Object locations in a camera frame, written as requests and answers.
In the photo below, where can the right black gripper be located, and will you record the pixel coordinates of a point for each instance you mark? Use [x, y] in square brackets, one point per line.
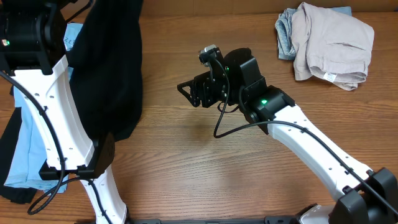
[204, 83]

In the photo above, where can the black t-shirt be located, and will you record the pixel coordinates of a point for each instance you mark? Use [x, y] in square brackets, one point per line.
[106, 59]

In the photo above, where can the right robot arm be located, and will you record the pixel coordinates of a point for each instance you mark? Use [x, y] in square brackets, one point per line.
[360, 194]

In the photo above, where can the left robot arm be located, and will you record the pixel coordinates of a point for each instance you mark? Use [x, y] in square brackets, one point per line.
[33, 59]

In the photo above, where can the grey-blue folded garment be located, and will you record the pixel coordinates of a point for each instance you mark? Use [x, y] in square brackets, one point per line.
[283, 27]

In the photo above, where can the beige folded pants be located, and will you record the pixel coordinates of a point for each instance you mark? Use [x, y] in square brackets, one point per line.
[331, 46]

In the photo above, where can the light blue printed t-shirt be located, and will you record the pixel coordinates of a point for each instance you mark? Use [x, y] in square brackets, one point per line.
[29, 154]

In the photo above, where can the black garment under pile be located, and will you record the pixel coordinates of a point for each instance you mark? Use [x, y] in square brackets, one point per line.
[9, 139]

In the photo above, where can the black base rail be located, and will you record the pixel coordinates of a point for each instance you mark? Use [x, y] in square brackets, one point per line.
[211, 221]

